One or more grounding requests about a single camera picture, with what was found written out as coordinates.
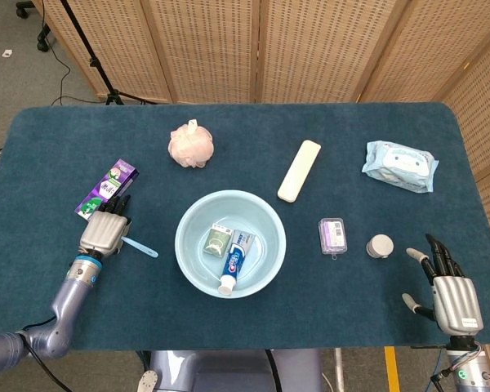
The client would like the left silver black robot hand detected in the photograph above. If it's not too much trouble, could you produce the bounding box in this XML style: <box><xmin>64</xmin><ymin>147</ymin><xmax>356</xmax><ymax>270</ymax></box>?
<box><xmin>78</xmin><ymin>194</ymin><xmax>133</xmax><ymax>259</ymax></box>

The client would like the black tripod stand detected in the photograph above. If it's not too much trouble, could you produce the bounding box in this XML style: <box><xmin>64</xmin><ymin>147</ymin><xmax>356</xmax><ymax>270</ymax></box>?
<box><xmin>59</xmin><ymin>0</ymin><xmax>158</xmax><ymax>106</ymax></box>

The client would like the purple toothpaste carton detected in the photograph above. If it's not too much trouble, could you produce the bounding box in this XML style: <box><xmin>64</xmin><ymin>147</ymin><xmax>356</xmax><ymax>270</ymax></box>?
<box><xmin>74</xmin><ymin>158</ymin><xmax>140</xmax><ymax>221</ymax></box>

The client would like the teal table cloth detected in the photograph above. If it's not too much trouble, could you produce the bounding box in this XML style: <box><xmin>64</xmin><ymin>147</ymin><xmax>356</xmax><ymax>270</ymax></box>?
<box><xmin>0</xmin><ymin>101</ymin><xmax>490</xmax><ymax>352</ymax></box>

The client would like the cream rectangular case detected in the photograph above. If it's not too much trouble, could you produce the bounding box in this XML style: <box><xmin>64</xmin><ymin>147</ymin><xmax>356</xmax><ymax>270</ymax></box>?
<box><xmin>277</xmin><ymin>139</ymin><xmax>323</xmax><ymax>203</ymax></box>

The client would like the light blue wet wipes pack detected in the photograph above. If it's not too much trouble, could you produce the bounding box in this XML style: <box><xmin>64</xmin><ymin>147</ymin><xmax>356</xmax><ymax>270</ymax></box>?
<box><xmin>361</xmin><ymin>140</ymin><xmax>439</xmax><ymax>194</ymax></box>

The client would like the small white jar grey lid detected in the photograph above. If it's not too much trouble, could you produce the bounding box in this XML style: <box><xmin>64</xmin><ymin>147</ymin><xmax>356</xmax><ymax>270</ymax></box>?
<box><xmin>366</xmin><ymin>234</ymin><xmax>395</xmax><ymax>260</ymax></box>

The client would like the light blue plastic basin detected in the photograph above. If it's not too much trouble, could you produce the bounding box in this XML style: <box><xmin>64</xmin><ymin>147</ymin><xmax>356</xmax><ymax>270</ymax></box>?
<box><xmin>174</xmin><ymin>189</ymin><xmax>287</xmax><ymax>299</ymax></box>

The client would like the black office chair base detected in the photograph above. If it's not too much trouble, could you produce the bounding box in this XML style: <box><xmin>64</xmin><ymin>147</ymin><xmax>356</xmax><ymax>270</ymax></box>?
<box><xmin>14</xmin><ymin>0</ymin><xmax>52</xmax><ymax>56</ymax></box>

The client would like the clear box of purple floss picks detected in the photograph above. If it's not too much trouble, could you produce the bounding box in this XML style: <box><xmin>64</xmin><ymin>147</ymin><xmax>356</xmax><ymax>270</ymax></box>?
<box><xmin>318</xmin><ymin>217</ymin><xmax>350</xmax><ymax>260</ymax></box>

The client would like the woven wooden folding screen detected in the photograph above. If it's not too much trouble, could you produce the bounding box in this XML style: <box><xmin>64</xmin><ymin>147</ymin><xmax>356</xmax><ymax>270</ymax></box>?
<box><xmin>31</xmin><ymin>0</ymin><xmax>490</xmax><ymax>392</ymax></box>

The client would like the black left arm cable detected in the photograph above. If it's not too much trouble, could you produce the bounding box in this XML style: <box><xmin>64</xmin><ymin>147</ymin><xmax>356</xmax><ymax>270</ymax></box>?
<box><xmin>22</xmin><ymin>316</ymin><xmax>73</xmax><ymax>392</ymax></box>

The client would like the small green soap box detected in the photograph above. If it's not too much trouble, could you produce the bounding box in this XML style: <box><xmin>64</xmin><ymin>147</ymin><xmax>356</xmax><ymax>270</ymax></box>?
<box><xmin>202</xmin><ymin>222</ymin><xmax>234</xmax><ymax>258</ymax></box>

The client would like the pink mesh bath sponge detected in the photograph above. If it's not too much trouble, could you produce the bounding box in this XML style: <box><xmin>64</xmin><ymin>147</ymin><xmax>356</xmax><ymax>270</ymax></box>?
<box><xmin>167</xmin><ymin>118</ymin><xmax>215</xmax><ymax>169</ymax></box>

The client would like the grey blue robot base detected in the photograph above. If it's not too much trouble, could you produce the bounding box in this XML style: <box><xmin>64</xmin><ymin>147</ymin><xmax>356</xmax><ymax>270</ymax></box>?
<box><xmin>136</xmin><ymin>349</ymin><xmax>323</xmax><ymax>392</ymax></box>

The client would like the blue white toothpaste tube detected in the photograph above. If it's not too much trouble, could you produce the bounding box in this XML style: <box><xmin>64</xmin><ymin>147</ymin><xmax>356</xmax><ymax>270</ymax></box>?
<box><xmin>217</xmin><ymin>229</ymin><xmax>256</xmax><ymax>296</ymax></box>

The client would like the light blue toothbrush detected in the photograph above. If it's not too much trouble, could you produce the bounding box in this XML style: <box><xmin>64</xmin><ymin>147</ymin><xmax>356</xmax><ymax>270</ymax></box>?
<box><xmin>120</xmin><ymin>234</ymin><xmax>159</xmax><ymax>258</ymax></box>

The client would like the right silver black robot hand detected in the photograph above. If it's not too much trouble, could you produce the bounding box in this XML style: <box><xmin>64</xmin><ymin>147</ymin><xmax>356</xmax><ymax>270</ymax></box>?
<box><xmin>401</xmin><ymin>233</ymin><xmax>484</xmax><ymax>338</ymax></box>

